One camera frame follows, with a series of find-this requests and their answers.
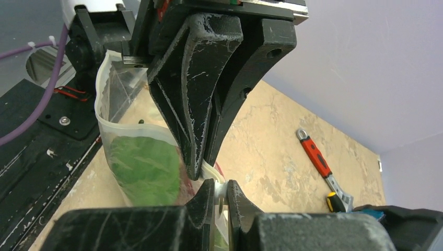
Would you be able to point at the red handled adjustable wrench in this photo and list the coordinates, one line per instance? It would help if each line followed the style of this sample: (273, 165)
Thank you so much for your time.
(322, 167)

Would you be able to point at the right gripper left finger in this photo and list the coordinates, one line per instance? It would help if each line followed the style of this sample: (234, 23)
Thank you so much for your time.
(187, 227)

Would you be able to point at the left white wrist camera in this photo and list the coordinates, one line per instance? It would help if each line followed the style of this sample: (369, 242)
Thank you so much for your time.
(93, 6)

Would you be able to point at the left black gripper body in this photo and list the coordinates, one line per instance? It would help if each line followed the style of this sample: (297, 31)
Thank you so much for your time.
(158, 22)

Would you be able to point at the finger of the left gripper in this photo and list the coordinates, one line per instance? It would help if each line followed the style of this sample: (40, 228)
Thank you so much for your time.
(182, 82)
(265, 42)

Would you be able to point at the green bell pepper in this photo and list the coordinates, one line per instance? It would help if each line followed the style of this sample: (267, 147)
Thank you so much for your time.
(146, 169)

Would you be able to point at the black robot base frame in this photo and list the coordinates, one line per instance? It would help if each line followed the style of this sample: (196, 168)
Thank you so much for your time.
(40, 166)

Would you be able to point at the clear zip top bag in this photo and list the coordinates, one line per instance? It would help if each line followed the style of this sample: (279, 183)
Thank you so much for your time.
(124, 107)

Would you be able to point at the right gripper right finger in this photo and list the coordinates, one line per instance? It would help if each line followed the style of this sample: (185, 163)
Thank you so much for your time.
(252, 229)

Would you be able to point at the black plastic toolbox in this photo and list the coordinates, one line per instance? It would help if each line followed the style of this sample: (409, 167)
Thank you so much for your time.
(409, 229)

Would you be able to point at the yellow black screwdriver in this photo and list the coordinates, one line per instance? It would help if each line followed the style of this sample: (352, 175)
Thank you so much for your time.
(335, 203)

